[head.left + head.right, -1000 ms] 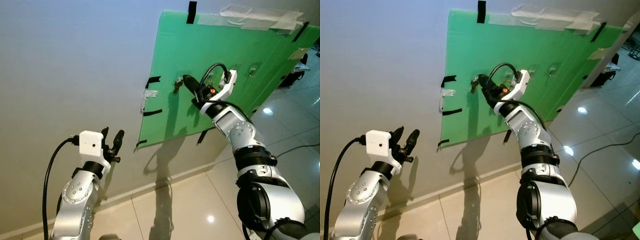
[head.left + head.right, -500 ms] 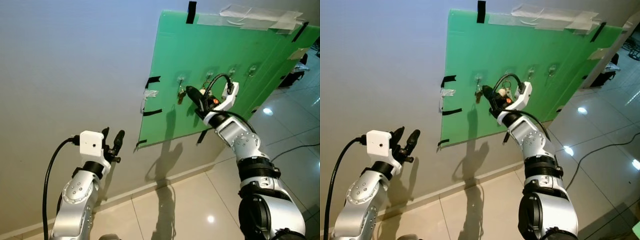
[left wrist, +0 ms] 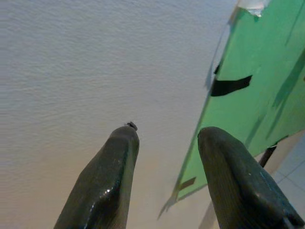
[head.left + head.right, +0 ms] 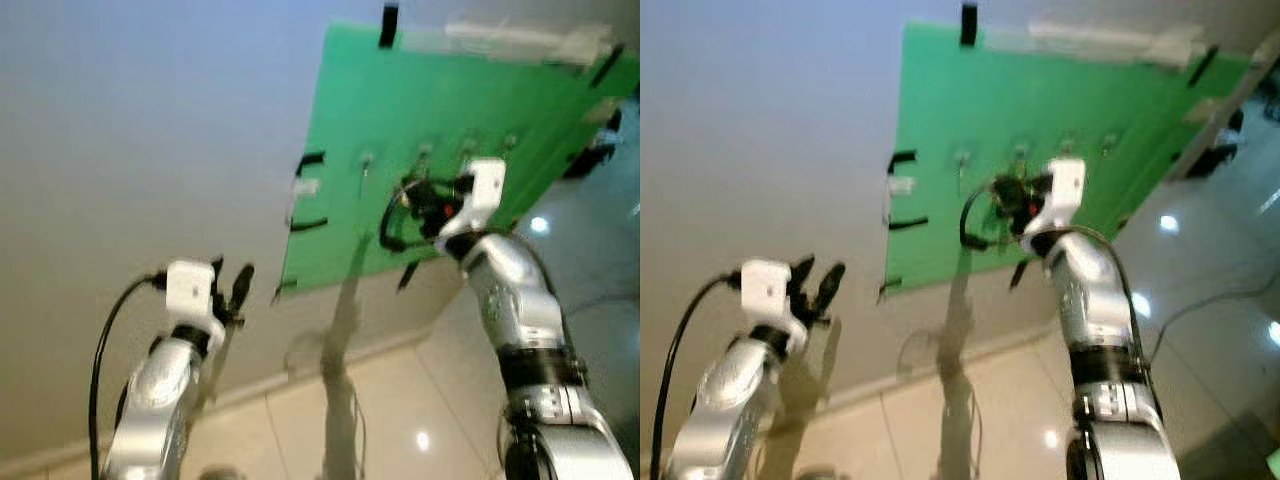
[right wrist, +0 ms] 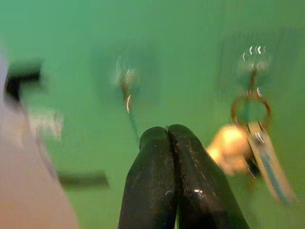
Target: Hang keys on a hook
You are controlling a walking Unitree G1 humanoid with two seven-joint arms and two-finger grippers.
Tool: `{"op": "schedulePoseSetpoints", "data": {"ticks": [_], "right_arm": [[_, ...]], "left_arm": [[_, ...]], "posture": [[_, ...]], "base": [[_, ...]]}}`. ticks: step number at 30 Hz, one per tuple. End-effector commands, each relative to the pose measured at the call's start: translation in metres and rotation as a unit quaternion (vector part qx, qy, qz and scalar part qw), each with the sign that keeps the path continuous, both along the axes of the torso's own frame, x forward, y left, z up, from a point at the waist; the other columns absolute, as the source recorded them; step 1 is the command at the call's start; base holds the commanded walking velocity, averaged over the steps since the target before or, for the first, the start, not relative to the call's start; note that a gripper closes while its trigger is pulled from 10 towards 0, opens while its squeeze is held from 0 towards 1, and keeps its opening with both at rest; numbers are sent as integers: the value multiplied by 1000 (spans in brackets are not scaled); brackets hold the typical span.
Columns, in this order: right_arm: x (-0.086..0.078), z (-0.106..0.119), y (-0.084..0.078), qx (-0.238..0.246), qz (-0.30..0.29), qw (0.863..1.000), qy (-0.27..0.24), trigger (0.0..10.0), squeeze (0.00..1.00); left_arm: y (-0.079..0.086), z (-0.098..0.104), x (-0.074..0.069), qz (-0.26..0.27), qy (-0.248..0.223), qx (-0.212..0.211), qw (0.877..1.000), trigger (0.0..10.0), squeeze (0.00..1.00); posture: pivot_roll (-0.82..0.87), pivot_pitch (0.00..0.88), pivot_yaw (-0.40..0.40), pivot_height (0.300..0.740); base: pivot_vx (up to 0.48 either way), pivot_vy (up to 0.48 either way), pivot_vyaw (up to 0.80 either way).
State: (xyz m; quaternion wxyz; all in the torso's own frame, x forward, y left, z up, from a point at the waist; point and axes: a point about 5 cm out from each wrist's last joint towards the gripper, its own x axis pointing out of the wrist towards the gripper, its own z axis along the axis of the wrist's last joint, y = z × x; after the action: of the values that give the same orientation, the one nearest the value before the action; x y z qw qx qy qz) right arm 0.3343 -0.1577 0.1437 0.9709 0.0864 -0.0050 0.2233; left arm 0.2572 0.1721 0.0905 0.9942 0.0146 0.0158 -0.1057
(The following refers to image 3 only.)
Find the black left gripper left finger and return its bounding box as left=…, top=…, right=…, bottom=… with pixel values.
left=53, top=121, right=140, bottom=229

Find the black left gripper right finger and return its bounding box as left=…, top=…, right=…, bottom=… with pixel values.
left=197, top=126, right=305, bottom=229

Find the green board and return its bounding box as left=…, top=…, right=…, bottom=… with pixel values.
left=175, top=0, right=305, bottom=202

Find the white tape piece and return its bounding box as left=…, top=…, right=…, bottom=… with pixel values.
left=235, top=0, right=270, bottom=18

